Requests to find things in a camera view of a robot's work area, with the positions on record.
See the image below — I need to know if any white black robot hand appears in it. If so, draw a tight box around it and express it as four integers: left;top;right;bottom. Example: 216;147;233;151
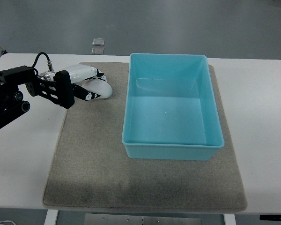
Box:
38;64;107;102

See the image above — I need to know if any white bunny toy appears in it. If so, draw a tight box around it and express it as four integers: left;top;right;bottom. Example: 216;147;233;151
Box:
82;79;112;100

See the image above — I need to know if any blue plastic box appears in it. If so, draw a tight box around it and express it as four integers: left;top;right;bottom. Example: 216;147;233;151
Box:
122;53;225;161

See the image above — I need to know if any lower floor plate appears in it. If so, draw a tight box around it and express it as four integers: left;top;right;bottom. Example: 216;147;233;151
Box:
91;47;104;55

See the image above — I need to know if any grey felt mat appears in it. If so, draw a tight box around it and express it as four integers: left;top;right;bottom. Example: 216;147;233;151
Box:
43;62;247;214

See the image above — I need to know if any white table leg left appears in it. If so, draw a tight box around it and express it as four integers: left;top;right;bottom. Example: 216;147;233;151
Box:
44;210;59;225

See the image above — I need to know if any white table leg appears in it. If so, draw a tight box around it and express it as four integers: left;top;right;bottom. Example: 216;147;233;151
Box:
44;210;59;225
223;214;236;225

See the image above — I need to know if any white table leg right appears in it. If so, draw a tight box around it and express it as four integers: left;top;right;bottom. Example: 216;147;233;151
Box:
223;214;236;225

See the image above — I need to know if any black table control panel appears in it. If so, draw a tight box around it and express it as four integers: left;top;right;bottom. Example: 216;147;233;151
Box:
259;215;281;221

